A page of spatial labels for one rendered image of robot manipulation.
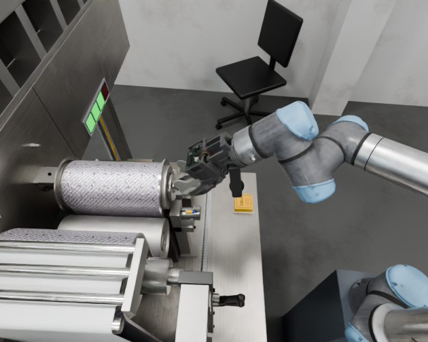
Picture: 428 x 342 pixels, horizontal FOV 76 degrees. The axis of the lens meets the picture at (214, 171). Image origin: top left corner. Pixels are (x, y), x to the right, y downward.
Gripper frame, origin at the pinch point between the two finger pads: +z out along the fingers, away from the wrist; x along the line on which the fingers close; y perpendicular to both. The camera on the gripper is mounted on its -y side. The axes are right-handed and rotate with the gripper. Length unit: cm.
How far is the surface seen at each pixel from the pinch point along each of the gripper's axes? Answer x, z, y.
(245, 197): -18.5, 6.9, -39.3
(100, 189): 3.5, 12.9, 14.3
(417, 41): -196, -94, -159
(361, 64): -175, -50, -134
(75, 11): -53, 17, 39
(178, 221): 5.1, 7.2, -6.6
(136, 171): -1.1, 5.4, 10.2
